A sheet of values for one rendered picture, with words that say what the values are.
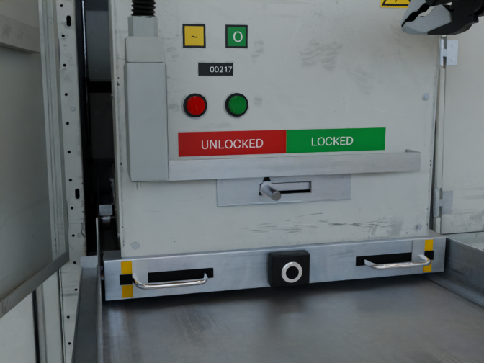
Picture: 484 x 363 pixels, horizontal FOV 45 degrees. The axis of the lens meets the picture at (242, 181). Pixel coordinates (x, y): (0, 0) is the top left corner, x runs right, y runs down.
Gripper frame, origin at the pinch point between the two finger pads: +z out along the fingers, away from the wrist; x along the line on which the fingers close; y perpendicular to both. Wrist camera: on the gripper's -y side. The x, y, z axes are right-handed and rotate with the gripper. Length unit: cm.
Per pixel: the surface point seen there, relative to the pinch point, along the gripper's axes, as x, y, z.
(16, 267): -23, -47, 40
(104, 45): 35, -11, 97
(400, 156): -16.3, 4.5, 10.2
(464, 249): -31.6, 14.6, 10.9
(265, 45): 1.9, -13.6, 13.5
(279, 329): -36.9, -19.6, 12.4
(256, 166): -14.9, -16.9, 15.9
